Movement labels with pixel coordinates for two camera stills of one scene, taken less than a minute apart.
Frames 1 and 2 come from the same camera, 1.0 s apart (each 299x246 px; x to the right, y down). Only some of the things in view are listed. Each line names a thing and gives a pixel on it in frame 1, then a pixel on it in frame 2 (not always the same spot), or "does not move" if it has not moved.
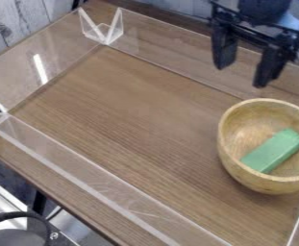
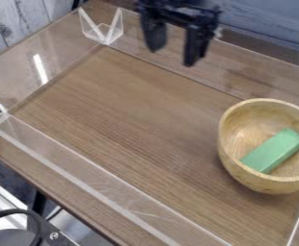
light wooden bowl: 245,125 does not move
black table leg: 39,205 does not move
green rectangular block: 273,150 does not move
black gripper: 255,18 to 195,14
